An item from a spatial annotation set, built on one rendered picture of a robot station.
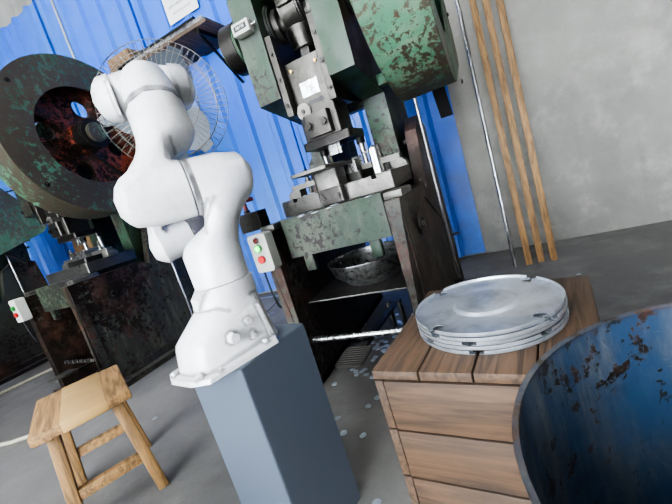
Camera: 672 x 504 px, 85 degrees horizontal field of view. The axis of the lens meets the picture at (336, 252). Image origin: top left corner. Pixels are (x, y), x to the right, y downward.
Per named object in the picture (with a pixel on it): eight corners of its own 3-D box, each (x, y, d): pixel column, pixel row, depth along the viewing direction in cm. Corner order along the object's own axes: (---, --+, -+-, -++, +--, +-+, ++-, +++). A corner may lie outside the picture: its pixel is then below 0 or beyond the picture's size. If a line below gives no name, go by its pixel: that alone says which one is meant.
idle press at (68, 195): (121, 409, 175) (-49, 27, 145) (24, 406, 221) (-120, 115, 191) (288, 290, 308) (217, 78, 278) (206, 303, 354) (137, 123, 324)
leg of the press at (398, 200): (467, 386, 114) (391, 92, 99) (431, 387, 119) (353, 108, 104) (478, 283, 195) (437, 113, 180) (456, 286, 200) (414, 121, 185)
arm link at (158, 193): (180, 84, 72) (74, 101, 65) (226, 191, 67) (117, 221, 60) (185, 122, 82) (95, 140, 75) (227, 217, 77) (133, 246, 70)
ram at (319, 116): (337, 129, 127) (312, 40, 122) (301, 143, 133) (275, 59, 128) (354, 130, 142) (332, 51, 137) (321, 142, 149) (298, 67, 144)
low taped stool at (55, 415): (77, 486, 125) (35, 400, 119) (151, 442, 138) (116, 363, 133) (80, 548, 97) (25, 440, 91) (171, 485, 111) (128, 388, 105)
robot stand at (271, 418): (317, 573, 72) (240, 369, 64) (256, 542, 82) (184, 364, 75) (361, 497, 86) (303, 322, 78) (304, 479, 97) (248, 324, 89)
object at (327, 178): (337, 204, 116) (325, 162, 114) (300, 214, 122) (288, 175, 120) (362, 193, 138) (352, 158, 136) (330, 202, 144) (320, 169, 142)
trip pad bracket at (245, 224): (272, 258, 136) (255, 207, 133) (252, 263, 140) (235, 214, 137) (281, 253, 142) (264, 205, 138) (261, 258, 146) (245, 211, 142)
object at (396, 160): (406, 164, 131) (399, 135, 129) (363, 177, 138) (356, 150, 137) (410, 163, 136) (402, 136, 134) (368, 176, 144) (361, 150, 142)
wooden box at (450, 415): (651, 578, 56) (614, 376, 50) (415, 519, 76) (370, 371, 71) (614, 408, 89) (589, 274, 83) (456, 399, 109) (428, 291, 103)
